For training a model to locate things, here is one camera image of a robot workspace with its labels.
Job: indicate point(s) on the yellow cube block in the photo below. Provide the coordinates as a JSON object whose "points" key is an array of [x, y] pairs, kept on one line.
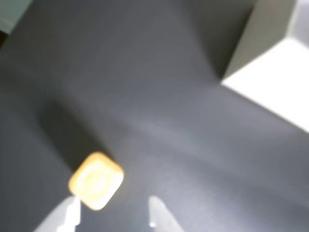
{"points": [[96, 181]]}

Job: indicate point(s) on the white open box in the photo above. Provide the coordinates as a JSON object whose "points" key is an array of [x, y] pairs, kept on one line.
{"points": [[272, 84]]}

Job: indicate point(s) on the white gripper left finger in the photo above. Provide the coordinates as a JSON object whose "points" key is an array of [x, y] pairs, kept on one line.
{"points": [[65, 215]]}

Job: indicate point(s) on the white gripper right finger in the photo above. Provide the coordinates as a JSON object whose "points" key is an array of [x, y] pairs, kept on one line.
{"points": [[161, 217]]}

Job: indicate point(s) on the dark grey table mat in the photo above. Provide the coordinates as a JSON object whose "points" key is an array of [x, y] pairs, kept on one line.
{"points": [[144, 96]]}

